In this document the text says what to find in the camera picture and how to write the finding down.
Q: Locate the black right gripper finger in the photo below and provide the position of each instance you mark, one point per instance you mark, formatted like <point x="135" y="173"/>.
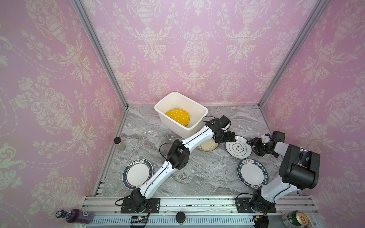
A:
<point x="258" y="151"/>
<point x="253" y="141"/>

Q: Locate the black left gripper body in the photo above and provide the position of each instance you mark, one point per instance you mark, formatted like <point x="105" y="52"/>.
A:
<point x="221" y="133"/>

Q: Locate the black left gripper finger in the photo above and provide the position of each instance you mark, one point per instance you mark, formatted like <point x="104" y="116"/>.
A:
<point x="221" y="140"/>
<point x="231" y="138"/>

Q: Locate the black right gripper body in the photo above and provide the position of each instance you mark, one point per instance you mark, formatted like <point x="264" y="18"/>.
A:
<point x="263" y="145"/>

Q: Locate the white plate green cloud emblem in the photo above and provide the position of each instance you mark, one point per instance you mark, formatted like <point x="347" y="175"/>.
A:
<point x="239" y="149"/>

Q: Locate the yellow scalloped dotted plate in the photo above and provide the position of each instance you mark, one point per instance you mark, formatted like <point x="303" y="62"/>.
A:
<point x="179" y="115"/>

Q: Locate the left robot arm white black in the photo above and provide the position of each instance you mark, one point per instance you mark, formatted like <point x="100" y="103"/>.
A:
<point x="178" y="157"/>

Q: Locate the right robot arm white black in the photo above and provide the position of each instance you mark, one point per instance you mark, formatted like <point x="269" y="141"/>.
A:
<point x="299" y="170"/>

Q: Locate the white plastic bin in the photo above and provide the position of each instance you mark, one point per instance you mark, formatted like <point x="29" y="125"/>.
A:
<point x="195" y="110"/>

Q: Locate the cream plate with plant drawing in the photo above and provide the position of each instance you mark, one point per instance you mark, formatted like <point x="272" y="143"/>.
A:
<point x="208" y="146"/>

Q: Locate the white plate green lettered rim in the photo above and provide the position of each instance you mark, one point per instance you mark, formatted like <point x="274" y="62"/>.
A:
<point x="252" y="173"/>

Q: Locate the clear glass plate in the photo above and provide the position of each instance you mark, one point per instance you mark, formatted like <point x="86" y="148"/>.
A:
<point x="170" y="138"/>

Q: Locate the green beer can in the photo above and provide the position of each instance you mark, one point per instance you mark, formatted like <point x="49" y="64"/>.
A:
<point x="295" y="219"/>

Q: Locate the black round knob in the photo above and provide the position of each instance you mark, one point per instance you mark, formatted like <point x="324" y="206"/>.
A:
<point x="180" y="217"/>

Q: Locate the white plate green red rim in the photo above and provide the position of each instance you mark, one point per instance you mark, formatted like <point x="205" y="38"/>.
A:
<point x="137" y="173"/>

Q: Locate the small jar black lid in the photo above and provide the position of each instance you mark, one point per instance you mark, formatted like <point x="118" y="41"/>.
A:
<point x="119" y="144"/>

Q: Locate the purple drink bottle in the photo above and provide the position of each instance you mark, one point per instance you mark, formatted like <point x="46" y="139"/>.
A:
<point x="75" y="216"/>

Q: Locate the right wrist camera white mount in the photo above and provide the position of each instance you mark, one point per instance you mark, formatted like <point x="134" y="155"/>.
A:
<point x="265" y="138"/>

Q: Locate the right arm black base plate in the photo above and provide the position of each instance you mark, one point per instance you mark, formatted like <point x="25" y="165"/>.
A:
<point x="242" y="204"/>

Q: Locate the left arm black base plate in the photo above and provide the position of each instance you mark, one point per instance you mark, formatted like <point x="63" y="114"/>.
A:
<point x="151" y="205"/>

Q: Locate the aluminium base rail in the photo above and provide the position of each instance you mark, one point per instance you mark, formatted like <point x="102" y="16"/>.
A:
<point x="201" y="212"/>

